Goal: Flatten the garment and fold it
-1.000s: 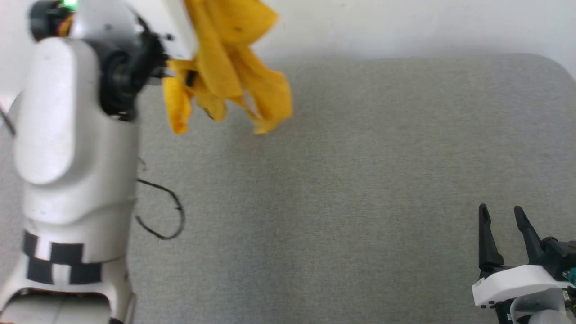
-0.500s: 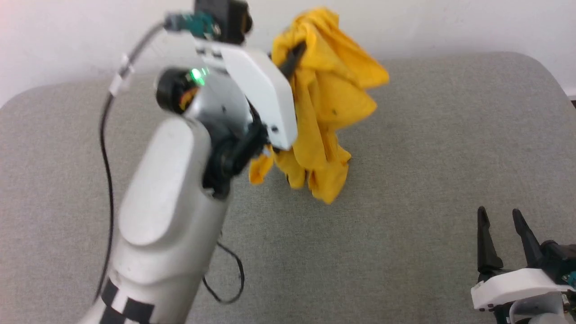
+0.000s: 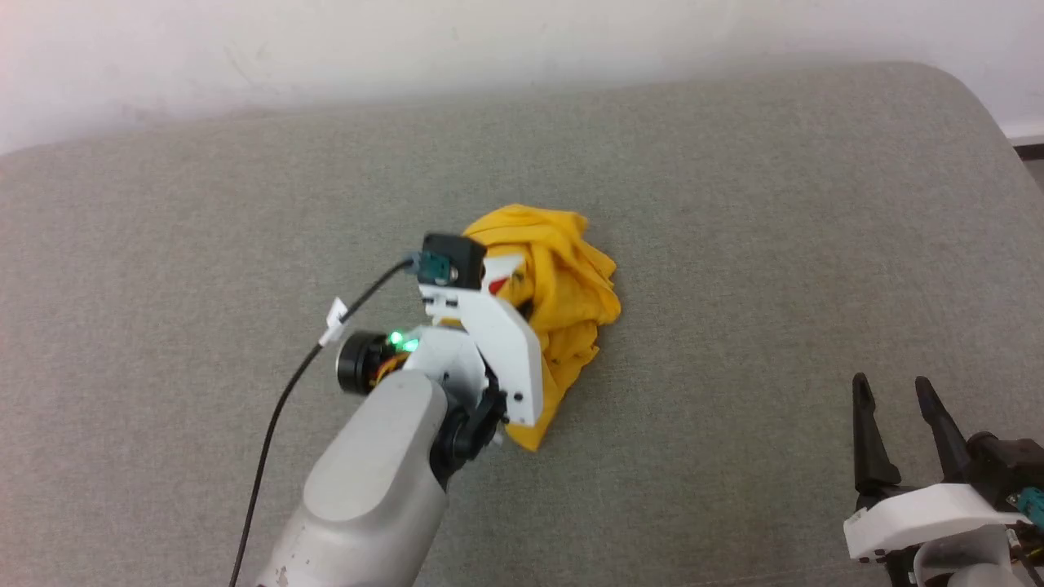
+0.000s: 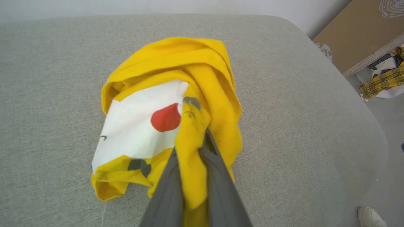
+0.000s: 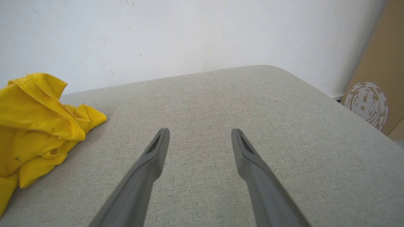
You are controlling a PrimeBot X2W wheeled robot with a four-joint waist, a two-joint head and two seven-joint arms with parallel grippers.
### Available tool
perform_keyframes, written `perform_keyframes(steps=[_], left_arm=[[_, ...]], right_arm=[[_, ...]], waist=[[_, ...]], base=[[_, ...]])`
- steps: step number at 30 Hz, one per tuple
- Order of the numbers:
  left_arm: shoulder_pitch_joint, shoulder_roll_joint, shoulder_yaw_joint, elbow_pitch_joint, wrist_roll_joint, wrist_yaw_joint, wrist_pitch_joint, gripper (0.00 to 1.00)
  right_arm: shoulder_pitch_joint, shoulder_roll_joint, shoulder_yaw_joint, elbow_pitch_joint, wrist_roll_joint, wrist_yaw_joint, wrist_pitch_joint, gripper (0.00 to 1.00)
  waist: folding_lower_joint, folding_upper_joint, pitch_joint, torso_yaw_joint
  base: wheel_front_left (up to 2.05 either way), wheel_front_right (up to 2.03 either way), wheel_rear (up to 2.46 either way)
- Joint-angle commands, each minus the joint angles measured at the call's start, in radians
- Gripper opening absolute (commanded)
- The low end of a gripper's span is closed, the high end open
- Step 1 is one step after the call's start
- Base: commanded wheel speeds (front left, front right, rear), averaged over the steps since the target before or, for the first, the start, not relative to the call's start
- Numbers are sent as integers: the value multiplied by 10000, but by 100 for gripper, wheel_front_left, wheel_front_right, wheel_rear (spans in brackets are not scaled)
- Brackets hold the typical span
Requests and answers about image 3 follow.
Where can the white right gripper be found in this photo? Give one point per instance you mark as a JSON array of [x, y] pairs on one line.
[[922, 518]]

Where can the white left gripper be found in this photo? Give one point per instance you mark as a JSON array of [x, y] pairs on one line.
[[510, 350]]

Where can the yellow cartoon face t-shirt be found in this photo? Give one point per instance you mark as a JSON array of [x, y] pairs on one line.
[[575, 277]]

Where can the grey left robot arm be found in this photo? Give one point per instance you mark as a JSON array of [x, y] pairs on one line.
[[371, 473]]

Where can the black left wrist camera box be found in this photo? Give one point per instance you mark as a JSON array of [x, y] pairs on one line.
[[453, 259]]

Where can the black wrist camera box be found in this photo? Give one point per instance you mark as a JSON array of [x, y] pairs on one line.
[[1011, 469], [453, 259]]

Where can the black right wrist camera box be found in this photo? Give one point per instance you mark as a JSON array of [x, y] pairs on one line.
[[1011, 469]]

